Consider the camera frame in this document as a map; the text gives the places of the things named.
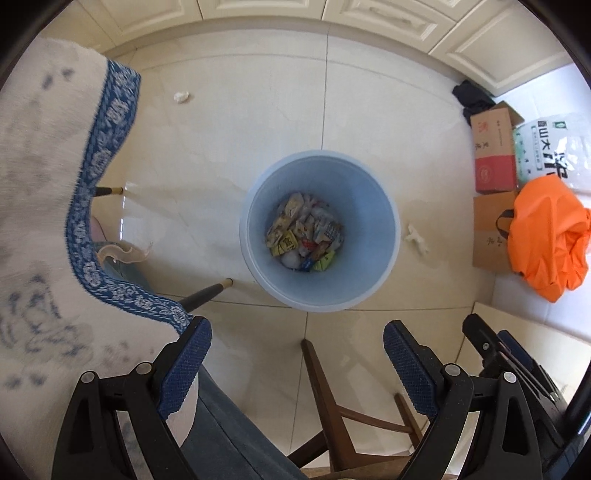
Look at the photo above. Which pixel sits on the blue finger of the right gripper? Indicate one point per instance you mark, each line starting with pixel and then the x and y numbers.
pixel 497 359
pixel 527 361

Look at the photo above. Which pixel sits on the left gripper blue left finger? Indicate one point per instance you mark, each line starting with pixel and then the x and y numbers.
pixel 178 363

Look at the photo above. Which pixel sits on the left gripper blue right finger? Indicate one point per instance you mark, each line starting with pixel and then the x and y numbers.
pixel 417 366

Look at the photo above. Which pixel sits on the light blue trash bin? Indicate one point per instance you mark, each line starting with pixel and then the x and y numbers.
pixel 319 232

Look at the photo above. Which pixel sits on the cream kitchen base cabinets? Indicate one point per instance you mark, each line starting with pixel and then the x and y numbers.
pixel 499 45

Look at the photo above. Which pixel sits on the person's dark trousers leg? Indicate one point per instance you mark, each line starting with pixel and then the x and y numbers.
pixel 222 442

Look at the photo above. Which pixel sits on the orange plastic bag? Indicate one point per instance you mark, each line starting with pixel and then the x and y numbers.
pixel 549 237

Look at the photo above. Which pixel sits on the brown wooden chair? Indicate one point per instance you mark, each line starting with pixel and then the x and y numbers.
pixel 334 439

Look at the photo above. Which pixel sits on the crumpled white tissue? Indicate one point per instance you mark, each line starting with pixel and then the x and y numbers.
pixel 415 238
pixel 181 97

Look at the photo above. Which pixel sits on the red brown cardboard box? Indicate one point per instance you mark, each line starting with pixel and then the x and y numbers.
pixel 495 160

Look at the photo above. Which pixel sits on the white rice bag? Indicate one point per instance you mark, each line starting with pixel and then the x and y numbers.
pixel 559 145

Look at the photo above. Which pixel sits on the black cloth on floor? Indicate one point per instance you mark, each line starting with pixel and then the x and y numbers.
pixel 473 99

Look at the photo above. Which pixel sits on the white blue patterned tablecloth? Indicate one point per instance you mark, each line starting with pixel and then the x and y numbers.
pixel 65 113

